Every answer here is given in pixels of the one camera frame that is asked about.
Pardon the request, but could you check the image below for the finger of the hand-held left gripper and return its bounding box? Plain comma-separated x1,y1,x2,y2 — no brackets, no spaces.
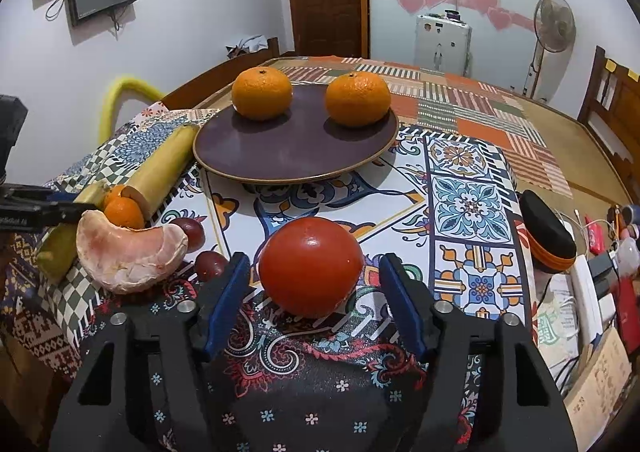
0,185,97,234

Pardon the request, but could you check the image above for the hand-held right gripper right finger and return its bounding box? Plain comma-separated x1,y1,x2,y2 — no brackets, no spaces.
379,253,594,452

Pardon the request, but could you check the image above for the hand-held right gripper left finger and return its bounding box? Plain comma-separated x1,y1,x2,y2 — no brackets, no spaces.
47,252,251,452

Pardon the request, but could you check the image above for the red tomato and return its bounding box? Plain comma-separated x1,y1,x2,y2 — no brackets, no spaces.
257,217,366,319

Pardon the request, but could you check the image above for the purple round plate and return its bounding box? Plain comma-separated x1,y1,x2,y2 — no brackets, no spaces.
192,80,400,184

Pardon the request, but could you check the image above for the dark red grape lower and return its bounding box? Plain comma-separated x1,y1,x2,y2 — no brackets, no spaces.
194,249,230,283

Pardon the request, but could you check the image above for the dark red grape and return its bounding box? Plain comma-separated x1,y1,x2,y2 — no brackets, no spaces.
167,215,206,253
194,249,230,283

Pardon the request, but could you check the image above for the short sugarcane piece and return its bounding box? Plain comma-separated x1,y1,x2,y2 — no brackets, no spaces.
35,182,108,283

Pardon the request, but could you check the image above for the dark red grape upper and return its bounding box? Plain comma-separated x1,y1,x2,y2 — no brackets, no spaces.
167,215,206,253

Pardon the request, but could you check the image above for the small tangerine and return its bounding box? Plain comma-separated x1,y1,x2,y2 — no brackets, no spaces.
102,185,146,231

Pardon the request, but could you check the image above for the peeled pomelo segment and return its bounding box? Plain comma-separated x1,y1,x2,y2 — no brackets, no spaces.
75,209,190,295

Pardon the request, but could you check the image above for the tile patterned tablecloth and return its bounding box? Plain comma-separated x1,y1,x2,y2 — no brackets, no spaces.
0,102,540,452

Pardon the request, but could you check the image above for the brown knit patterned cloth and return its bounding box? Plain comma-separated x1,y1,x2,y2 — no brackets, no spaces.
0,232,83,375

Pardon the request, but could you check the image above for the yellow foam tube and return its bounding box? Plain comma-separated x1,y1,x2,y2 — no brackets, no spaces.
97,75,166,143

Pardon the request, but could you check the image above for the long sugarcane piece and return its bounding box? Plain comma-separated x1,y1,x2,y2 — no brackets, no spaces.
122,124,201,219

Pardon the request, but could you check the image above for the white printed bag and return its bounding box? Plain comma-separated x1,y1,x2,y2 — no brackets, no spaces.
534,272,582,365

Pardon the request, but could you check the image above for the black orange case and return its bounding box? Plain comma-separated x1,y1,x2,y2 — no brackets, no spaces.
517,189,579,276

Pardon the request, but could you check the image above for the white power strip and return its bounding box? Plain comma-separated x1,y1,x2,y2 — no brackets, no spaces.
569,255,604,339

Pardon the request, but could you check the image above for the striped patchwork tablecloth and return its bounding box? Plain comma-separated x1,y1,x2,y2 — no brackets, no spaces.
267,56,574,199

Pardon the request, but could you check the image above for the red packet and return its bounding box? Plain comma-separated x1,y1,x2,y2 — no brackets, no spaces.
584,216,607,254

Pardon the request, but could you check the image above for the large orange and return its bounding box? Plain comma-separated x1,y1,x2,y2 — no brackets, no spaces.
325,71,392,128
231,66,294,121

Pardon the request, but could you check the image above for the cardboard box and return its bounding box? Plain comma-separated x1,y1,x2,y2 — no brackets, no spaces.
562,326,634,434

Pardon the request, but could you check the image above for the light bulb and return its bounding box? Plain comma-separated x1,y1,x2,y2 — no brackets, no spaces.
616,237,640,274

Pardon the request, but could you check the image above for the white appliance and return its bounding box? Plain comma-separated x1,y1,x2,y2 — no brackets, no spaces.
413,11,472,78

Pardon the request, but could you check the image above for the standing fan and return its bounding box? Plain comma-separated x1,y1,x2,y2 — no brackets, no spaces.
521,0,576,99

